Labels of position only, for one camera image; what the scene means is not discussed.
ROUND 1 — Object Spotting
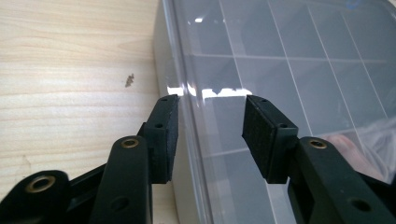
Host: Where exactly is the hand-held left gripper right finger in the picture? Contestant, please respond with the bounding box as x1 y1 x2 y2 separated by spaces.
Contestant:
241 94 300 185

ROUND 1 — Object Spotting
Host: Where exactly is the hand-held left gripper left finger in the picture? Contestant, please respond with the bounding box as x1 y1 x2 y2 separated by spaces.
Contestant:
138 93 181 185

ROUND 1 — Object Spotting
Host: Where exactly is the white divided storage box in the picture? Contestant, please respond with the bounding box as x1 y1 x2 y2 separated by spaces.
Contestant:
152 0 396 224

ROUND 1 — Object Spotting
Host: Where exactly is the pink sock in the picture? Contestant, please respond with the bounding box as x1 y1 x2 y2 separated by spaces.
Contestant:
323 133 375 179

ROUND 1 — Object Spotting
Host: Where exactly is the clear plastic box lid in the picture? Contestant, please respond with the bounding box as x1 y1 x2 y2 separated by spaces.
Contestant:
162 0 396 224

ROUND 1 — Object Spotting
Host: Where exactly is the white sock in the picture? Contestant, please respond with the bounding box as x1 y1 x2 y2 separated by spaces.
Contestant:
363 118 396 185

